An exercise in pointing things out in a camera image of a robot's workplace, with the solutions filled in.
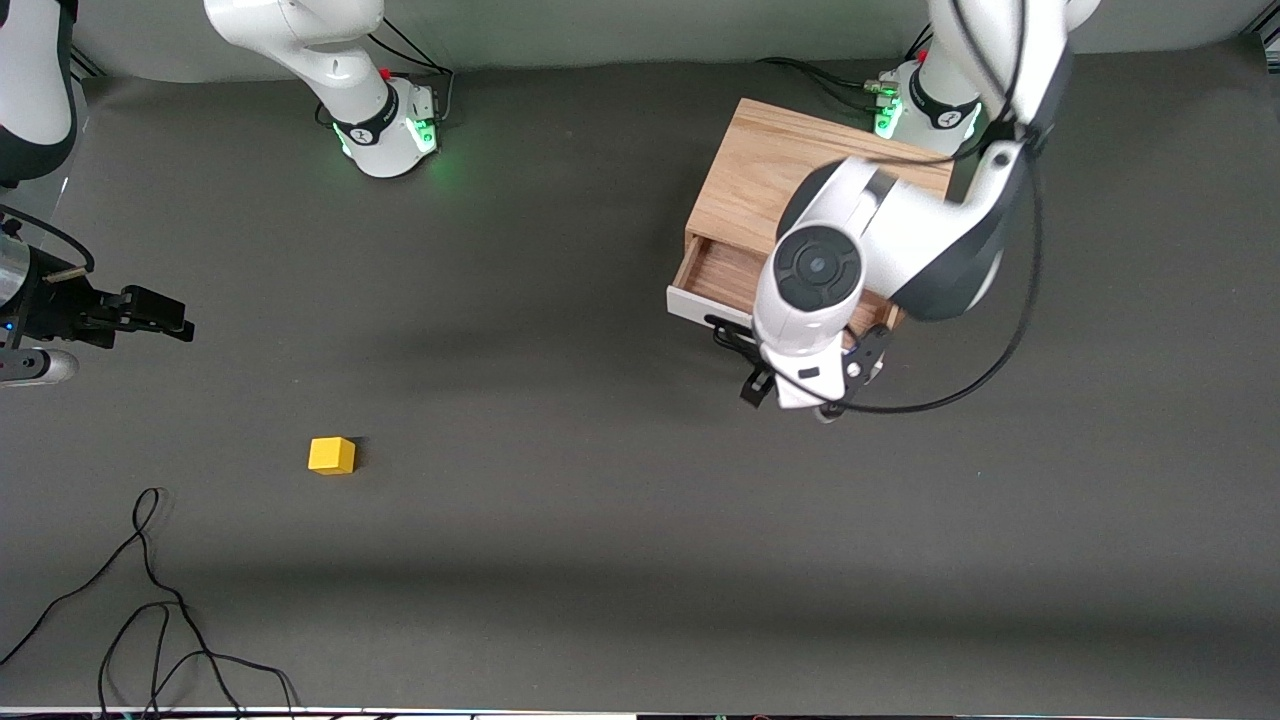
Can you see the yellow cube block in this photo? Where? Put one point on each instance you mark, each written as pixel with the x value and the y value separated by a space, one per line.
pixel 331 456

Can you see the dark grey table mat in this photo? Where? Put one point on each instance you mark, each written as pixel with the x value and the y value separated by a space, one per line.
pixel 600 500

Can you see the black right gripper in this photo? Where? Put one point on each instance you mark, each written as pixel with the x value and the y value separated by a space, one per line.
pixel 50 306

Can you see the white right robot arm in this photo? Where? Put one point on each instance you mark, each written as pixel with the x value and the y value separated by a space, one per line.
pixel 350 60

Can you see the white-fronted wooden drawer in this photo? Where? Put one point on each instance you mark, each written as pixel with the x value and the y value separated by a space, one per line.
pixel 720 275

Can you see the wooden drawer cabinet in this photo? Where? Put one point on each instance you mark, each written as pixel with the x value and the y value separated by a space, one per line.
pixel 760 170

